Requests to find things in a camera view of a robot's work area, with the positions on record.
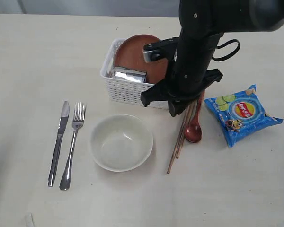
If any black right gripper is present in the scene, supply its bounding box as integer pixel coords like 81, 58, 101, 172
140, 30, 223, 117

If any brown wooden spoon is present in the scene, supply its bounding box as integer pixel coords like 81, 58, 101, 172
185, 91, 205, 143

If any shiny metal cup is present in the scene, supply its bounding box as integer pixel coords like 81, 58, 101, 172
112, 67, 146, 83

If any white bowl dark inside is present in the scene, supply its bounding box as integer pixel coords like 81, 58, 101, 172
90, 114, 154, 172

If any wooden chopstick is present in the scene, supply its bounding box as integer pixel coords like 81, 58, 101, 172
176, 101, 196, 159
167, 105, 191, 174

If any blue chips bag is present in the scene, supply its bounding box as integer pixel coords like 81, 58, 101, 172
204, 84, 283, 148

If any silver metal fork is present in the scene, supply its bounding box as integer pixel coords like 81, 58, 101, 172
59, 102, 86, 191

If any silver table knife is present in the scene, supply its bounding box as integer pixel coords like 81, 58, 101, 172
47, 101, 70, 187

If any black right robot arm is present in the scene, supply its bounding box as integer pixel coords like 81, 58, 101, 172
141, 0, 284, 116

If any white perforated plastic basket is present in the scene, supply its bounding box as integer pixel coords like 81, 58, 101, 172
100, 37, 171, 110

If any brown wooden plate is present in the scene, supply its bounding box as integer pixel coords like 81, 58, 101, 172
114, 34, 168, 84

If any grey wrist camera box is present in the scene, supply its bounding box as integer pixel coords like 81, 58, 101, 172
143, 37, 179, 63

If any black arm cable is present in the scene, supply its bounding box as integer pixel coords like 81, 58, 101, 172
212, 39, 241, 62

